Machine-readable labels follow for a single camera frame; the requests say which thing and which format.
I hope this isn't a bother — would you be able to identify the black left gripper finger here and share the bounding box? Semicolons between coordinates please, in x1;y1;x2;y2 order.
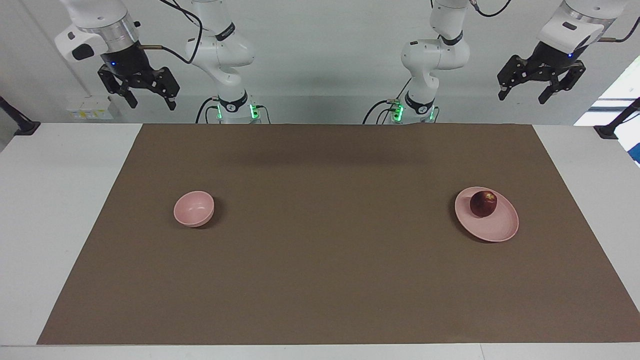
538;60;587;105
497;54;532;101

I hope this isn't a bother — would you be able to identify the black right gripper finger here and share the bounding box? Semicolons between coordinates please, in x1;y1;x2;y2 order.
150;66;181;111
97;66;139;109

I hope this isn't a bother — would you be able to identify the dark red apple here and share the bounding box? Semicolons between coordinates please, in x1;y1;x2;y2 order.
469;190;498;218

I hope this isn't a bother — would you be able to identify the pink bowl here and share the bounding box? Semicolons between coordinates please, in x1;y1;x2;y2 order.
173;190;215;228

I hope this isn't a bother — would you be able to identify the pink plate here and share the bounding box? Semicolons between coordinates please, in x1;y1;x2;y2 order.
454;186;520;243

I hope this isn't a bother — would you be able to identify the black clamp stand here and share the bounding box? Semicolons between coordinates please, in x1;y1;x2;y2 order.
0;95;41;137
594;97;640;140

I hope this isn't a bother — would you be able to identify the brown table mat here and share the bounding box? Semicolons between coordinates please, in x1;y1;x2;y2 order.
36;123;640;346

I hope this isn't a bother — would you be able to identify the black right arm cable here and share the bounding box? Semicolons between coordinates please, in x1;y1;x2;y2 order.
139;0;204;65

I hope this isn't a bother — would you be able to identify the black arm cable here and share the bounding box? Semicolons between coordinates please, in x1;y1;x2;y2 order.
469;0;640;43
139;0;204;65

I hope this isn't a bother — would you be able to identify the white wall socket box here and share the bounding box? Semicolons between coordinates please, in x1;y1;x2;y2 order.
65;96;121;121

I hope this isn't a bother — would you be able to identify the black base cable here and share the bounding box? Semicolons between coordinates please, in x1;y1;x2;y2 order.
195;97;221;124
362;99;402;125

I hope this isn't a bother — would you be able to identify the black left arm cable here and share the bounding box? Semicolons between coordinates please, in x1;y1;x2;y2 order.
469;0;640;43

